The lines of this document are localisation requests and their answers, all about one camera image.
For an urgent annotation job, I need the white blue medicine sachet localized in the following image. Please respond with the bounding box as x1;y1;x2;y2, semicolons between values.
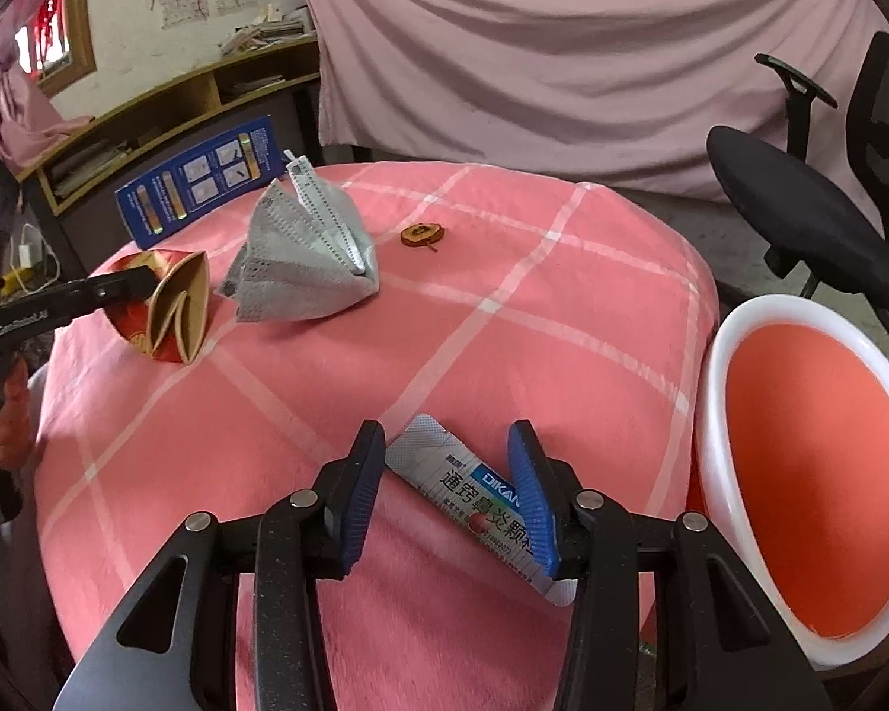
385;414;576;607

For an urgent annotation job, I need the black office chair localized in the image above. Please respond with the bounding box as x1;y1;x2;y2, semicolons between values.
706;32;889;334

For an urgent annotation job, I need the pink white trash bin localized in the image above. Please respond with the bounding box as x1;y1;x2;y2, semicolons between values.
697;294;889;671

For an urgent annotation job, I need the brown round wooden chip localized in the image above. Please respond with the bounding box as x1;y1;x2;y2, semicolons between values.
399;223;446;251

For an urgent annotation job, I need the wooden wall shelf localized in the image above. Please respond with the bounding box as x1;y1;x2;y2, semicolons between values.
18;34;321;219

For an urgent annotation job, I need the stack of books papers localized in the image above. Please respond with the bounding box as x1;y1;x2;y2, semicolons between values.
219;4;314;58

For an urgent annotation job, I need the pink checkered table cloth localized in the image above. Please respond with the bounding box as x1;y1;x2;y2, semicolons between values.
34;162;718;709

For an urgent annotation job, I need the person left hand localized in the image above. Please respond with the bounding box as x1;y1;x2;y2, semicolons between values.
0;356;33;470

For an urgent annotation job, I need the grey face mask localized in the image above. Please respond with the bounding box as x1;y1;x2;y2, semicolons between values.
219;156;380;323

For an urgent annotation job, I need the pink hanging sheet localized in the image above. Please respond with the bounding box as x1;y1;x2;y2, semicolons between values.
306;0;887;201

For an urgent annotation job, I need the blue cardboard box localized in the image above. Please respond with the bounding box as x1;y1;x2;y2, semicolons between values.
115;116;286;251

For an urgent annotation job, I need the pink window curtain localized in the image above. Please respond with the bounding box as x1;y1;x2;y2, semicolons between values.
0;0;96;174

